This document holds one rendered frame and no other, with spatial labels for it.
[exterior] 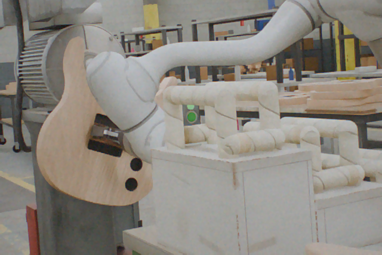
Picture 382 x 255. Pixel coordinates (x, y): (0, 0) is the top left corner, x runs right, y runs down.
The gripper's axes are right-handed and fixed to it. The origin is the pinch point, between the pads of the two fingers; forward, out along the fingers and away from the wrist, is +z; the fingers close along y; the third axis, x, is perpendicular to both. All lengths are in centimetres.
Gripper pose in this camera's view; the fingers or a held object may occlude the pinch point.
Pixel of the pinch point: (108, 135)
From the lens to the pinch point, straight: 197.0
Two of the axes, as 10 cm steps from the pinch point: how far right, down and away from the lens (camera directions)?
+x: 2.4, -9.6, 1.0
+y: 8.6, 2.6, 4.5
